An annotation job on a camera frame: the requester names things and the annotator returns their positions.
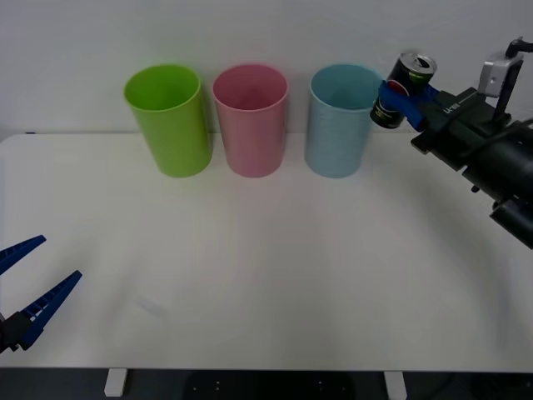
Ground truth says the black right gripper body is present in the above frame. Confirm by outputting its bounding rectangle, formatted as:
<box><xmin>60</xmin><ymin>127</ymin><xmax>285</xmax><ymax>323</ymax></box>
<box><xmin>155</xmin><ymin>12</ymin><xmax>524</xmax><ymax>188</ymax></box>
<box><xmin>411</xmin><ymin>86</ymin><xmax>514</xmax><ymax>171</ymax></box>

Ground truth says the pale blue plastic bin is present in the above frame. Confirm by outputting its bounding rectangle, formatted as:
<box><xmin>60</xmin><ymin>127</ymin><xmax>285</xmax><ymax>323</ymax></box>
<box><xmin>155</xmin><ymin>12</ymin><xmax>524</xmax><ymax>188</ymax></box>
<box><xmin>303</xmin><ymin>62</ymin><xmax>387</xmax><ymax>179</ymax></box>

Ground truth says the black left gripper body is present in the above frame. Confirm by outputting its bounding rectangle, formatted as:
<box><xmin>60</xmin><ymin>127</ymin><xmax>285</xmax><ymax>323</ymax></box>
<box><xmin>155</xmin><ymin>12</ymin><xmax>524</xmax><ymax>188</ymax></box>
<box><xmin>0</xmin><ymin>318</ymin><xmax>19</xmax><ymax>355</ymax></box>

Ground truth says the pink plastic bin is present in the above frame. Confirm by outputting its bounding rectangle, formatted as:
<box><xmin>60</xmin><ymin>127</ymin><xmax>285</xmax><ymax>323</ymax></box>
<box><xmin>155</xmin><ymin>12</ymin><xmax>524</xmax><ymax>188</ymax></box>
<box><xmin>212</xmin><ymin>63</ymin><xmax>289</xmax><ymax>179</ymax></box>

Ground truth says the dark drink can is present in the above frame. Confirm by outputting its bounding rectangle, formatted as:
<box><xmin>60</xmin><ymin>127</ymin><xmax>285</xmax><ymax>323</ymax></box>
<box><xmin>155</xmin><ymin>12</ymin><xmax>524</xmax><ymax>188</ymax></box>
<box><xmin>370</xmin><ymin>52</ymin><xmax>439</xmax><ymax>130</ymax></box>

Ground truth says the green plastic bin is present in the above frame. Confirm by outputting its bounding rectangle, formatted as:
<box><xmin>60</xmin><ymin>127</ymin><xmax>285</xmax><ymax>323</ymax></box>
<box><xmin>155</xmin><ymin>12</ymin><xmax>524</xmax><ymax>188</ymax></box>
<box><xmin>123</xmin><ymin>63</ymin><xmax>214</xmax><ymax>179</ymax></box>

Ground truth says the white table leg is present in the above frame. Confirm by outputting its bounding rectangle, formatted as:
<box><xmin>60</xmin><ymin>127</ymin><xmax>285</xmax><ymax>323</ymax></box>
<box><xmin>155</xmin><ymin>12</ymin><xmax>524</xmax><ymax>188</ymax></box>
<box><xmin>103</xmin><ymin>369</ymin><xmax>127</xmax><ymax>398</ymax></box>
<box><xmin>382</xmin><ymin>370</ymin><xmax>407</xmax><ymax>400</ymax></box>

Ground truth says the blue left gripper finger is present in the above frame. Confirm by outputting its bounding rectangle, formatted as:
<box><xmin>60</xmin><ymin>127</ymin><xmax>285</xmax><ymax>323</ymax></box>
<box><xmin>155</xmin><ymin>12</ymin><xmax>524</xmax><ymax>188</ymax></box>
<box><xmin>4</xmin><ymin>270</ymin><xmax>83</xmax><ymax>351</ymax></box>
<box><xmin>0</xmin><ymin>235</ymin><xmax>47</xmax><ymax>276</ymax></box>

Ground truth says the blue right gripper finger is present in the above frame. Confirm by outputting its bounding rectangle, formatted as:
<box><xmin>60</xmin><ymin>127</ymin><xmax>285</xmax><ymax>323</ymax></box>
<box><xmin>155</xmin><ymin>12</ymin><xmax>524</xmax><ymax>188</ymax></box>
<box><xmin>377</xmin><ymin>79</ymin><xmax>426</xmax><ymax>131</ymax></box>
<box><xmin>423</xmin><ymin>82</ymin><xmax>443</xmax><ymax>108</ymax></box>

